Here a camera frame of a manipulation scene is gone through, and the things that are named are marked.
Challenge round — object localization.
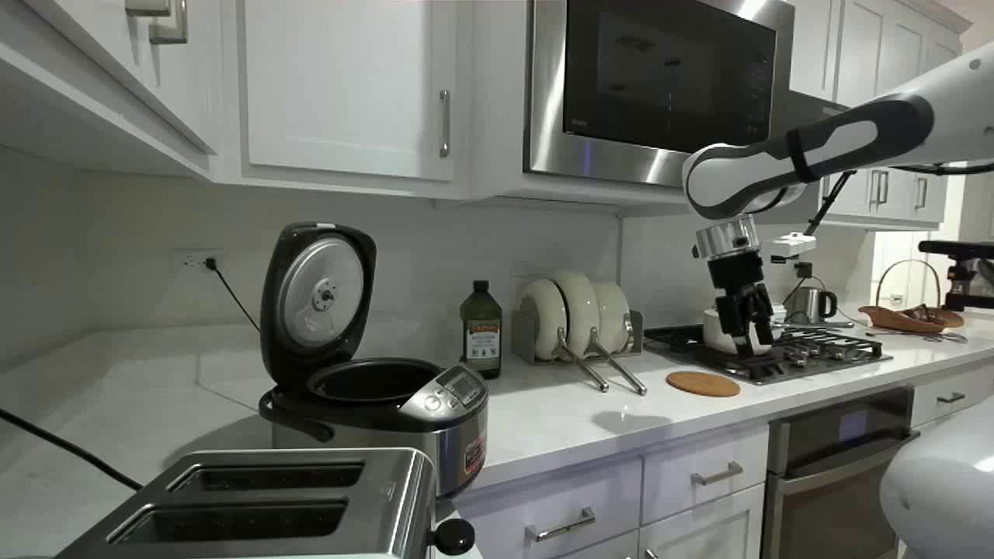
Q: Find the white cabinet door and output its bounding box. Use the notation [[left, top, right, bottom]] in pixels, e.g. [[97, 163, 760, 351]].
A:
[[239, 0, 461, 188], [142, 0, 220, 157], [634, 481, 768, 559], [24, 0, 159, 105]]

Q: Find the cream cooking pot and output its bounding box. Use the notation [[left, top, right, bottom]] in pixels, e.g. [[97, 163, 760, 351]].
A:
[[589, 277, 638, 359]]

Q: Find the dark green glass bottle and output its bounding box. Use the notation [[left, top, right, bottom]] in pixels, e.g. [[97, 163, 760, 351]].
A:
[[455, 277, 506, 382]]

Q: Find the grey metal pan rack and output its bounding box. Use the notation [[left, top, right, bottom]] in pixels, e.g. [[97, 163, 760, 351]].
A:
[[624, 308, 649, 359]]

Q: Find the cream frying pan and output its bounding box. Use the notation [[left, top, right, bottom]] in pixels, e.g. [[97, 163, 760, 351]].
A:
[[514, 277, 613, 395], [553, 272, 649, 397]]

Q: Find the narrow white drawer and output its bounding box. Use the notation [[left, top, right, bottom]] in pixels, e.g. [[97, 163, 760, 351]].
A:
[[641, 424, 773, 526]]

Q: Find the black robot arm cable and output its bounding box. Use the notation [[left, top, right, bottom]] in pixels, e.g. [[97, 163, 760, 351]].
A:
[[805, 167, 859, 239]]

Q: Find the wide white drawer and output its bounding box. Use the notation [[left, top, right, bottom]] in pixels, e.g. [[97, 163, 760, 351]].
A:
[[453, 458, 645, 559]]

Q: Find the silver stovetop kettle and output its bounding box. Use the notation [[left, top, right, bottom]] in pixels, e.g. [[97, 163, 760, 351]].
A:
[[783, 272, 840, 326]]

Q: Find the white drawer beside oven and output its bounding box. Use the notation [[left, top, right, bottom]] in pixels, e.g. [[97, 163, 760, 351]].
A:
[[908, 359, 994, 439]]

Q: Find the white wall outlet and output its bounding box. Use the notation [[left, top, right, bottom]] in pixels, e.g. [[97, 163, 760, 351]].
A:
[[171, 246, 226, 280]]

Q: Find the stainless steel oven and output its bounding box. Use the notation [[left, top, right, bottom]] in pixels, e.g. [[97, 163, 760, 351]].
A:
[[760, 386, 917, 559]]

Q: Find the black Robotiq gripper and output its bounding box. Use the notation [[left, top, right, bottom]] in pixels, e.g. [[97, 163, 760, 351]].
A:
[[688, 216, 780, 359]]

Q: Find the white upper cabinet door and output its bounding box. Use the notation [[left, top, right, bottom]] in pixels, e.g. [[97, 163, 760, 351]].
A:
[[239, 0, 461, 188], [142, 0, 220, 157], [24, 0, 159, 105]]

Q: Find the black gas cooktop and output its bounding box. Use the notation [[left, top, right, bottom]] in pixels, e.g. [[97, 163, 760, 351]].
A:
[[644, 319, 894, 390]]

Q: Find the black rice cooker cord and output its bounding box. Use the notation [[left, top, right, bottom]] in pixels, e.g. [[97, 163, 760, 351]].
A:
[[201, 256, 265, 337]]

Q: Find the silver black rice cooker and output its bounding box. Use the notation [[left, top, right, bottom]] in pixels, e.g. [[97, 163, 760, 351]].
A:
[[254, 218, 491, 499]]

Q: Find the white lower cabinet door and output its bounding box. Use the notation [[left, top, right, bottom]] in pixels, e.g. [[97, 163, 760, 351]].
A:
[[634, 481, 768, 559]]

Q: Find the round cork trivet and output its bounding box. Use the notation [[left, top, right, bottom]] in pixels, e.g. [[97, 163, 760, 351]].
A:
[[660, 367, 745, 402]]

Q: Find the stainless steel microwave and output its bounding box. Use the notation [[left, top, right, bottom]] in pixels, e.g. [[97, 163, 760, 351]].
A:
[[523, 0, 798, 194]]

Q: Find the black espresso machine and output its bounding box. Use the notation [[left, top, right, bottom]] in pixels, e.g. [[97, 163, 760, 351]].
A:
[[917, 235, 994, 314]]

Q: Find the wooden bowl with wire handle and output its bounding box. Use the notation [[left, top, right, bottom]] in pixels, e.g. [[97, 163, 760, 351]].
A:
[[857, 256, 969, 340]]

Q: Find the stainless steel four-slot toaster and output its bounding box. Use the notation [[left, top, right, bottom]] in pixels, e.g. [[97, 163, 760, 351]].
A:
[[55, 444, 443, 559]]

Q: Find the long silver drawer handle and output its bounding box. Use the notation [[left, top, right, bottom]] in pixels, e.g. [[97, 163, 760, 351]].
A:
[[523, 504, 601, 547]]

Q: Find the black toaster power cable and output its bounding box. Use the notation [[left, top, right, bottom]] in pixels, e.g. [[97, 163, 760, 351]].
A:
[[0, 406, 147, 493]]

